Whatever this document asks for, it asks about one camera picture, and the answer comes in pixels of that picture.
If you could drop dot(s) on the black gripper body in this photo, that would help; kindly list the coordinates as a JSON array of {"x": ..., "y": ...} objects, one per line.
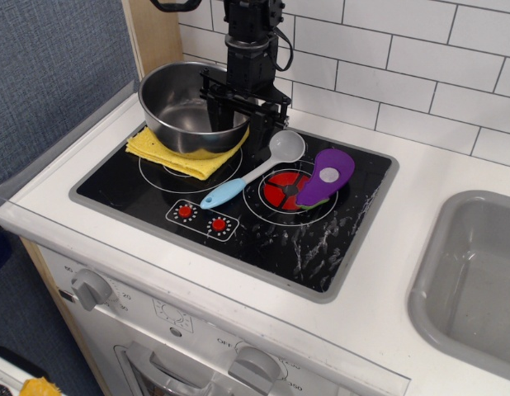
[{"x": 248, "y": 81}]

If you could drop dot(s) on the grey right oven knob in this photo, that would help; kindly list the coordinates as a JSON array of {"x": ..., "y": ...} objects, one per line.
[{"x": 256, "y": 369}]

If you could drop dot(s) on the black toy stovetop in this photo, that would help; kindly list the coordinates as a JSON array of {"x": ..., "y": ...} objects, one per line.
[{"x": 262, "y": 231}]

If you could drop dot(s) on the purple toy eggplant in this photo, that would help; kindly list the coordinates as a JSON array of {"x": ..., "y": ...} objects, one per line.
[{"x": 333, "y": 168}]

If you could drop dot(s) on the white spoon blue handle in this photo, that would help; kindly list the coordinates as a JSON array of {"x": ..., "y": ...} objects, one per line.
[{"x": 286, "y": 146}]

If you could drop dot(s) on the yellow folded towel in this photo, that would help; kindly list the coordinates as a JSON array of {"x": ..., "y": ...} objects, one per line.
[{"x": 146, "y": 145}]

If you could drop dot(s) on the stainless steel bowl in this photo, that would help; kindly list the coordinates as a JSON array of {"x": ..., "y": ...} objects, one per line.
[{"x": 178, "y": 116}]

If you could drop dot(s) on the grey sink basin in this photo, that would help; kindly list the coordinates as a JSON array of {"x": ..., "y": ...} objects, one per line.
[{"x": 460, "y": 300}]

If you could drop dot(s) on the grey left oven knob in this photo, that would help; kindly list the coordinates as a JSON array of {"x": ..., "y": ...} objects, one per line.
[{"x": 90, "y": 289}]

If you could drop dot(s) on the white toy oven front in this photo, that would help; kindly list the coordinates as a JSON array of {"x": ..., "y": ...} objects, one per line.
[{"x": 144, "y": 346}]

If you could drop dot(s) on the yellow black object on floor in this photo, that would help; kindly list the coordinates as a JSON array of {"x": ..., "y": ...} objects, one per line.
[{"x": 34, "y": 387}]

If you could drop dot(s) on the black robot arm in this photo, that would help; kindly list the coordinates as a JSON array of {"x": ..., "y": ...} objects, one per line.
[{"x": 253, "y": 21}]

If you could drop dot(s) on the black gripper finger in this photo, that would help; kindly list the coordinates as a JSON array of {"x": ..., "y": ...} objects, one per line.
[
  {"x": 260, "y": 129},
  {"x": 220, "y": 112}
]

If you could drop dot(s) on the wooden side post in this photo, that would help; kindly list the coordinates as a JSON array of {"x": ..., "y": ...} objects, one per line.
[{"x": 154, "y": 35}]

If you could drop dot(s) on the grey oven knob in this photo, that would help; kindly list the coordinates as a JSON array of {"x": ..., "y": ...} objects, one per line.
[
  {"x": 90, "y": 289},
  {"x": 256, "y": 369}
]

